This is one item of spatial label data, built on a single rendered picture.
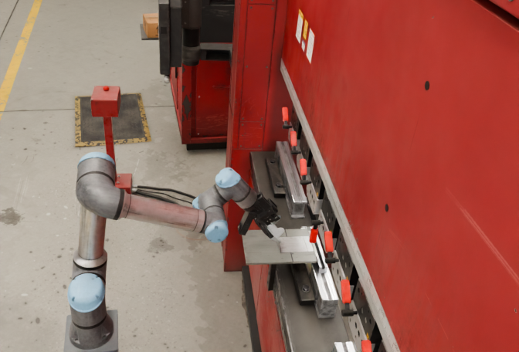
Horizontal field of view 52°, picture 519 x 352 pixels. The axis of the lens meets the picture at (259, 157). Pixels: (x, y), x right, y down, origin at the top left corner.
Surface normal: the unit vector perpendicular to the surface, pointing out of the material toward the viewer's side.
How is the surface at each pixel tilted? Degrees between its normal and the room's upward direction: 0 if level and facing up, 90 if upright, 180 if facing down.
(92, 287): 7
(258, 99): 90
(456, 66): 90
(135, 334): 0
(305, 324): 0
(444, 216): 90
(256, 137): 90
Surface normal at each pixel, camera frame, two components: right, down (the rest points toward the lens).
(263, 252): 0.08, -0.83
